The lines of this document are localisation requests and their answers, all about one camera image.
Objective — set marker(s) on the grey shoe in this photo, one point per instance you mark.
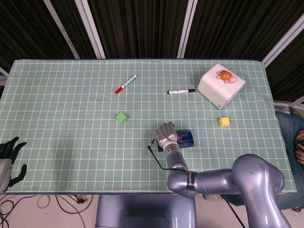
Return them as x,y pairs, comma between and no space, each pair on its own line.
295,209

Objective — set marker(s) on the bystander blue jeans leg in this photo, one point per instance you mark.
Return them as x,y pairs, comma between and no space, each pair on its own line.
287,128

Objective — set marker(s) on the yellow cube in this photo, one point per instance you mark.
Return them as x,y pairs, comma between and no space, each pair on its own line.
224,122

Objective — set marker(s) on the green cube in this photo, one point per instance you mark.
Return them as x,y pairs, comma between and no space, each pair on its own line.
121,118

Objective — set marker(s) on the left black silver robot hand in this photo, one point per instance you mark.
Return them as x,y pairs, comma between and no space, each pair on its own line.
4,171

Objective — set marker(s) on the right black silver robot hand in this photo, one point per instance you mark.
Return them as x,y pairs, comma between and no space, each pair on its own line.
167,134

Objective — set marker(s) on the grey metal frame base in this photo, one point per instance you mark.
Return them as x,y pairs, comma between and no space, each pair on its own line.
281,107

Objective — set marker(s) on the blue glasses case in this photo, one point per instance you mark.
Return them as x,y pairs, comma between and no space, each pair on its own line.
186,143

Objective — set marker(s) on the red-capped whiteboard marker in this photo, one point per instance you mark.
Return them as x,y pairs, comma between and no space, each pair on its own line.
126,84

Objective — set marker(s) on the black-capped whiteboard marker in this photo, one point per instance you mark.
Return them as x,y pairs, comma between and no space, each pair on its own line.
180,91

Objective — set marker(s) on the blue white edge object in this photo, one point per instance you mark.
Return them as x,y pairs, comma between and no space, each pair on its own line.
2,74

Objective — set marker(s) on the green checkered tablecloth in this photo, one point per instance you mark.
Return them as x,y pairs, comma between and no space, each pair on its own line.
71,142

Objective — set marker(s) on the bystander hand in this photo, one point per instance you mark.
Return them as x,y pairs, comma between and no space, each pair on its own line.
301,158
301,135

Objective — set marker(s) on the blue-grey robot torso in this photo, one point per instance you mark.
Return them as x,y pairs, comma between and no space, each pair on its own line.
142,211

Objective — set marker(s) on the black smartphone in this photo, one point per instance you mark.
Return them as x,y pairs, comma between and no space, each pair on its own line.
299,145

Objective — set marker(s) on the floor power connector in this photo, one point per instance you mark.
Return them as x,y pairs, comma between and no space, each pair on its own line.
80,200

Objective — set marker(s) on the orange pink turtle toy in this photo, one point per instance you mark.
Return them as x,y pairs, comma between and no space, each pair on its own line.
225,75

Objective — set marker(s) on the white partition post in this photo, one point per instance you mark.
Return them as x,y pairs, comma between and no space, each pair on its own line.
61,29
91,29
186,29
285,44

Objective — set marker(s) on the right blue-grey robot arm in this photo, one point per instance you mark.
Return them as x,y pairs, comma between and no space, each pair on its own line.
213,183

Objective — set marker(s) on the white ribbed box device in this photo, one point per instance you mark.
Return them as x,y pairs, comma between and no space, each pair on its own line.
213,90

